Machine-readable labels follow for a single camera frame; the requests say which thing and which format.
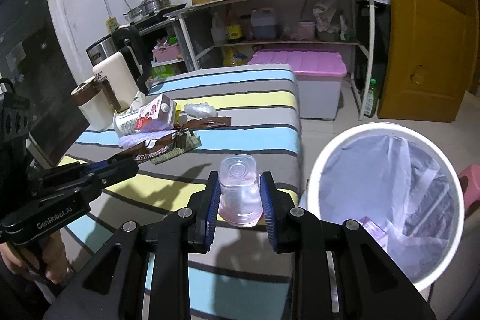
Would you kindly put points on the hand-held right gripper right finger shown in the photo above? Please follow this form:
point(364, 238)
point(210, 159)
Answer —
point(267, 209)

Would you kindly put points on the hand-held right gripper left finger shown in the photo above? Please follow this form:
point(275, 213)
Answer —
point(214, 207)

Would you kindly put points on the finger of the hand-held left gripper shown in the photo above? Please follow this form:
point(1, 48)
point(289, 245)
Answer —
point(108, 180)
point(122, 163)

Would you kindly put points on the clear plastic cup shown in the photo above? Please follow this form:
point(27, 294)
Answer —
point(240, 192)

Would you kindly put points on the brown snack wrapper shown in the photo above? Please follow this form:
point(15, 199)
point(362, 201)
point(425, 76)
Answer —
point(157, 145)
point(210, 122)

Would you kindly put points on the white round trash bin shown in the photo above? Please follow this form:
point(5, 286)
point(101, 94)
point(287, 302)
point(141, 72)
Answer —
point(326, 162)

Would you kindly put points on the clear plastic bag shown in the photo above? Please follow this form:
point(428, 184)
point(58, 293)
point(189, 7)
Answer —
point(200, 110)

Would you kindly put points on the person's left forearm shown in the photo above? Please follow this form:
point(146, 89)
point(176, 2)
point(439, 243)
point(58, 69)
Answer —
point(15, 297)

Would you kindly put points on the person's left hand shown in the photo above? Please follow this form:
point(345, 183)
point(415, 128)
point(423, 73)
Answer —
point(56, 252)

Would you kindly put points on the purple plastic bag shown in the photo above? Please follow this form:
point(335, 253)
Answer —
point(146, 134)

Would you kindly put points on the white cup with brown band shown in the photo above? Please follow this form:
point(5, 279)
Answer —
point(92, 106)

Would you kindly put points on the white tissue packet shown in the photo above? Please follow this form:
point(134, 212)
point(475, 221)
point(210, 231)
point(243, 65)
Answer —
point(139, 100)

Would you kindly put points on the green wrapper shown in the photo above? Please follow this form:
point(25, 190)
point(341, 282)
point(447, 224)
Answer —
point(189, 145)

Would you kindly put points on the purple and white milk carton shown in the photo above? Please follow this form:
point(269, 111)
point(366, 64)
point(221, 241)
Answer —
point(163, 110)

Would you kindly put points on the white soy milk maker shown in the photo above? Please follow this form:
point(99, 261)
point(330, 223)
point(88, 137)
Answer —
point(120, 76)

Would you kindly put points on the translucent bin liner bag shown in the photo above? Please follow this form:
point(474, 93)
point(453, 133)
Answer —
point(356, 173)

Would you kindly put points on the pink carton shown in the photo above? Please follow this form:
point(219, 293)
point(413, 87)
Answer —
point(373, 228)

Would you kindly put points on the striped tablecloth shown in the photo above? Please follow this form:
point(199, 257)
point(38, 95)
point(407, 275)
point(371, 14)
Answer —
point(243, 95)

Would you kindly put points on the pink plastic basket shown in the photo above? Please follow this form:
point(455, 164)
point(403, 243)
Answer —
point(167, 54)

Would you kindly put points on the gas stove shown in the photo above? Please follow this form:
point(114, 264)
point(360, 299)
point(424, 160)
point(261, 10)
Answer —
point(157, 22)

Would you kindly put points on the storage box with pink lid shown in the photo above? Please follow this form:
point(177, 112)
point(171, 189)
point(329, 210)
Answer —
point(300, 65)

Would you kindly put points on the green glass bottle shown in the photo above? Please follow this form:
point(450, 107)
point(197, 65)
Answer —
point(370, 98)

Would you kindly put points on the stainless steel steamer pot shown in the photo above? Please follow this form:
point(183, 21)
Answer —
point(152, 3)

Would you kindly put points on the white plastic bottle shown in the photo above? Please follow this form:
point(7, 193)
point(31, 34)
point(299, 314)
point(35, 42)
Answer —
point(218, 29)

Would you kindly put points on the dark bottle with yellow label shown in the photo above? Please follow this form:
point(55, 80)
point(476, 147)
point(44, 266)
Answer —
point(234, 31)

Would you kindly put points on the brown jar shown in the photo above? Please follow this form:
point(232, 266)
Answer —
point(245, 27)

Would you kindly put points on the pink plastic bucket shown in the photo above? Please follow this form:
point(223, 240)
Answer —
point(306, 30)

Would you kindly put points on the translucent plastic jug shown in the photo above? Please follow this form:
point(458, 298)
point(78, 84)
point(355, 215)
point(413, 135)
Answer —
point(264, 24)

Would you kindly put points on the crumpled plastic bags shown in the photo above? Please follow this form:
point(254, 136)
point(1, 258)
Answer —
point(332, 22)

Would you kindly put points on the pink plastic stool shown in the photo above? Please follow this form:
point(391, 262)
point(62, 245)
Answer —
point(470, 188)

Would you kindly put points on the yellow wooden door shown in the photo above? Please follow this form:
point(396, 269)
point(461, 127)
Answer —
point(423, 35)

